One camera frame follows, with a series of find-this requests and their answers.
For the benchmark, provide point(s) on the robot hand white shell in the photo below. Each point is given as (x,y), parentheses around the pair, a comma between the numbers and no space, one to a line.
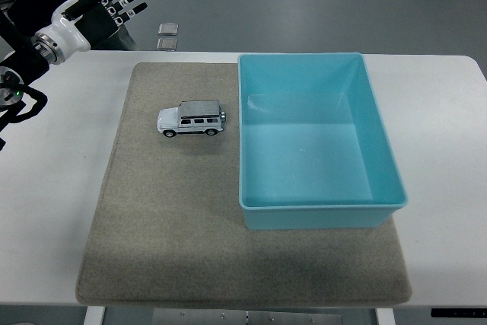
(70,34)

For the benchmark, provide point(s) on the white toy car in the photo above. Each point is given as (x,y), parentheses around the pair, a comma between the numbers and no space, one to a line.
(198,121)

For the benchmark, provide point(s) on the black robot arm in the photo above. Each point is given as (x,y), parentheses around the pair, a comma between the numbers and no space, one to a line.
(23,64)

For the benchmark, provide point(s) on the blue plastic box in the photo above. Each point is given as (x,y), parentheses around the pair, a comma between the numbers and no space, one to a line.
(304,150)

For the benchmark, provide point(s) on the brown felt mat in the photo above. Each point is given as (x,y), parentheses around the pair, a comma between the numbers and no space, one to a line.
(171,207)

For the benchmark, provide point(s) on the white table leg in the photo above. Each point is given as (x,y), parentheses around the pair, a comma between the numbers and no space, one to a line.
(385,317)
(93,316)

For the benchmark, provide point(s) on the grey metal plate with screws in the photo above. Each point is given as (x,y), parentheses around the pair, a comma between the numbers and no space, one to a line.
(247,318)

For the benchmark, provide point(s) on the black table control panel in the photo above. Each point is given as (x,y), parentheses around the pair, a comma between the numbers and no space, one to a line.
(458,313)

